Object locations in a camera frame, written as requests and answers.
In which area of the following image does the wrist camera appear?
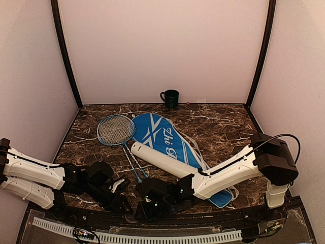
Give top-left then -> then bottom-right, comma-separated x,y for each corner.
87,161 -> 114,186
136,178 -> 169,200

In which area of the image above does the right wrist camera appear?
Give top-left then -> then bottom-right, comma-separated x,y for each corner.
136,178 -> 169,200

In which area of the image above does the blue racket bag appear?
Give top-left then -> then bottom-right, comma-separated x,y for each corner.
132,113 -> 240,209

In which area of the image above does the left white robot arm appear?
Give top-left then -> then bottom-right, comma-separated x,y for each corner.
1,138 -> 133,222

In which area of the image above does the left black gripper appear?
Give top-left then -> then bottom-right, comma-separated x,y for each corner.
85,182 -> 133,216

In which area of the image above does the blue badminton racket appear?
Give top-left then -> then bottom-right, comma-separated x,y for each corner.
99,114 -> 150,180
97,114 -> 148,183

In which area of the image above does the white slotted cable duct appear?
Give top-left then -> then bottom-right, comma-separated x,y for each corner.
32,217 -> 242,244

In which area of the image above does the left black frame post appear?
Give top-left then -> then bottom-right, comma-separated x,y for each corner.
50,0 -> 83,110

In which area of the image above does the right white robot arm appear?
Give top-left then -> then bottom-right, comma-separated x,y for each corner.
131,133 -> 299,221

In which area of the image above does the dark green mug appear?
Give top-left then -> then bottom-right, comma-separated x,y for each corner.
160,89 -> 179,108

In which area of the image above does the right black frame post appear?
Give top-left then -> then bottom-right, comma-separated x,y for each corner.
245,0 -> 276,110

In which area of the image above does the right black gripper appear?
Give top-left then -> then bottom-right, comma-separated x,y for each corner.
134,197 -> 173,221

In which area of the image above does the white shuttlecock tube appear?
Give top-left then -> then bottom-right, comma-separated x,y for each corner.
131,142 -> 203,178

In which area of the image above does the black frame post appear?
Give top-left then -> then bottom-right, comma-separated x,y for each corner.
245,0 -> 276,110
50,0 -> 83,110

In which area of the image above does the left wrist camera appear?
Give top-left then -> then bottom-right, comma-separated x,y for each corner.
87,161 -> 114,186

